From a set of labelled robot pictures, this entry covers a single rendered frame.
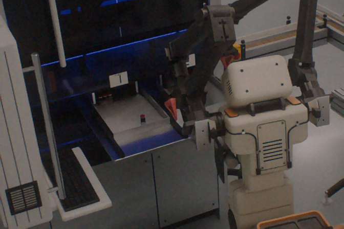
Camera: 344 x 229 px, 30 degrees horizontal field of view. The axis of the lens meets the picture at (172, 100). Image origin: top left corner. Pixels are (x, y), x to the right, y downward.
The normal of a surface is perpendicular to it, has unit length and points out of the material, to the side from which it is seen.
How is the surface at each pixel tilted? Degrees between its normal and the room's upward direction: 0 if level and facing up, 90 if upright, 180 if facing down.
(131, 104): 0
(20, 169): 90
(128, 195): 90
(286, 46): 90
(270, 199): 82
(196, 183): 90
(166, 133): 0
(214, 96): 0
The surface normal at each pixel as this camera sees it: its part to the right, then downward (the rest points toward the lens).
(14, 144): 0.40, 0.43
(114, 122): -0.07, -0.86
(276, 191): 0.23, 0.34
